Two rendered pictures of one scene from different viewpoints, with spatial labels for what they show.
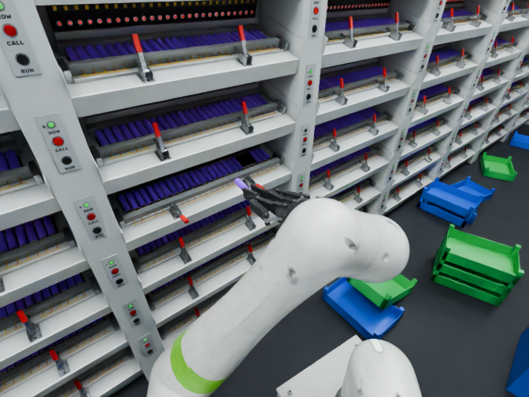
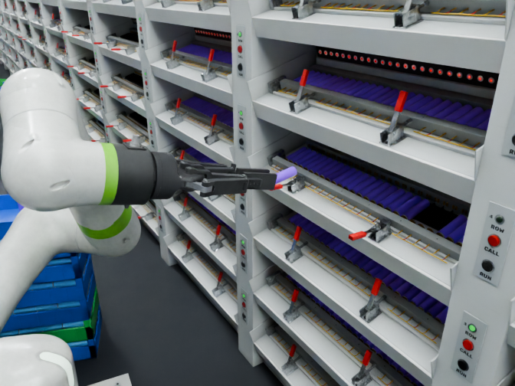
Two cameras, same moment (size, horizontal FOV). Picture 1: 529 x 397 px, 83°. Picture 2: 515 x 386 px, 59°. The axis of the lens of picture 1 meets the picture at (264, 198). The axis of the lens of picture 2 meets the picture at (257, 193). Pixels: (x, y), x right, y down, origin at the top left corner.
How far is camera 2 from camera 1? 1.01 m
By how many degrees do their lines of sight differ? 80
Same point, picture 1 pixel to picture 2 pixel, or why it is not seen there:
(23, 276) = (220, 145)
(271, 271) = not seen: hidden behind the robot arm
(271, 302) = not seen: hidden behind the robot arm
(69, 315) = (227, 206)
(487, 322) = not seen: outside the picture
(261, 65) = (415, 32)
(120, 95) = (275, 25)
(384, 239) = (9, 127)
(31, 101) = (237, 13)
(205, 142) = (337, 122)
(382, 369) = (18, 347)
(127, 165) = (277, 100)
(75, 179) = (241, 87)
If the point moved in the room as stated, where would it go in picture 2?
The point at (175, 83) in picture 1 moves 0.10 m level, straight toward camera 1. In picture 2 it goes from (312, 26) to (260, 27)
